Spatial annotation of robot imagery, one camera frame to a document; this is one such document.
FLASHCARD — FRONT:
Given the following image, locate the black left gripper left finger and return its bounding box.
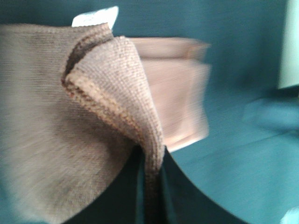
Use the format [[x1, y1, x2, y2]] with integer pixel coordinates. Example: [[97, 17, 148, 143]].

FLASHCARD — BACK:
[[66, 147, 145, 224]]

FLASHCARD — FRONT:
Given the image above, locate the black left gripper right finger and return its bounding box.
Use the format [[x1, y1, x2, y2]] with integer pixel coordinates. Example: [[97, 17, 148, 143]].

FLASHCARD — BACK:
[[159, 147, 246, 224]]

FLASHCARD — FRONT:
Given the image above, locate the brown microfiber towel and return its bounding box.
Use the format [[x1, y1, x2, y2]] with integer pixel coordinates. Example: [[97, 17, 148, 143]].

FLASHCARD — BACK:
[[0, 23, 210, 224]]

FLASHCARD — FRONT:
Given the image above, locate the white woven storage basket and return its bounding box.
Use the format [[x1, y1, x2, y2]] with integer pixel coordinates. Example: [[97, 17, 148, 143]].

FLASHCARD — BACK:
[[278, 0, 299, 89]]

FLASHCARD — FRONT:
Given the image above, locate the white towel care label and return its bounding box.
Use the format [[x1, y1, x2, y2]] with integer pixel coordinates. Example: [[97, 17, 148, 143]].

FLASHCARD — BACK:
[[71, 6, 119, 29]]

